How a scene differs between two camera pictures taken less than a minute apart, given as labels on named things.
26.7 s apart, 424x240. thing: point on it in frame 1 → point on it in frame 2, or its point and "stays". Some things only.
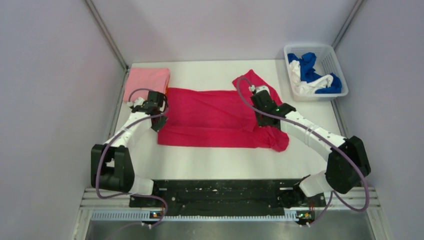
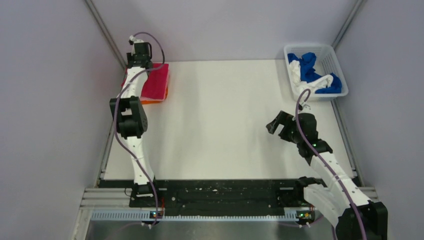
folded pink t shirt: [154, 79] stays
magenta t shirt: [220, 119] → [155, 87]
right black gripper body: [261, 121] → [297, 137]
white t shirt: [310, 87] stays
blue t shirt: [308, 74] stays
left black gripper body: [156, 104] → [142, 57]
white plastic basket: [315, 73] stays
